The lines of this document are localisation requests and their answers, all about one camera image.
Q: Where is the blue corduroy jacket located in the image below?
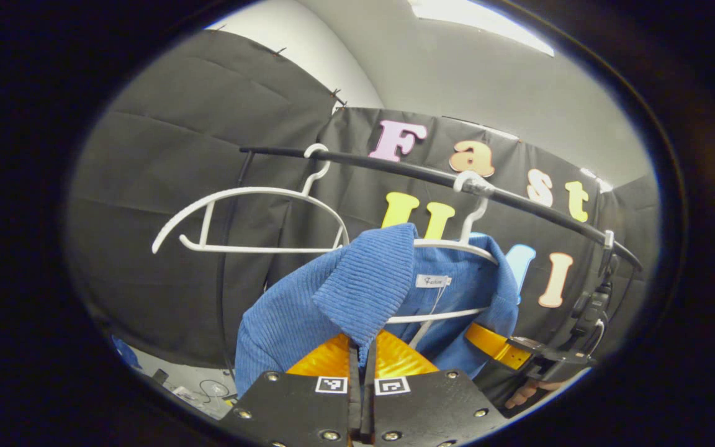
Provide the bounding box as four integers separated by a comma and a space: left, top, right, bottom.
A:
233, 222, 519, 398

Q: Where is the black backdrop cloth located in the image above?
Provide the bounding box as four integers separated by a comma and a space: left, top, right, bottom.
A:
66, 28, 662, 398

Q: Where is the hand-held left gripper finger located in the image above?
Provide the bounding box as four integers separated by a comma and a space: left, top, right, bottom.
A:
362, 329, 508, 447
220, 334, 362, 447

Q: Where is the white plastic hanger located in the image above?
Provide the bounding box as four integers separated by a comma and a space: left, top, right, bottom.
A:
151, 143, 351, 255
385, 171, 500, 325

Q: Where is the blue object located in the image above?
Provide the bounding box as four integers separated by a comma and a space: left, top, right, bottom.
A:
112, 335, 144, 371

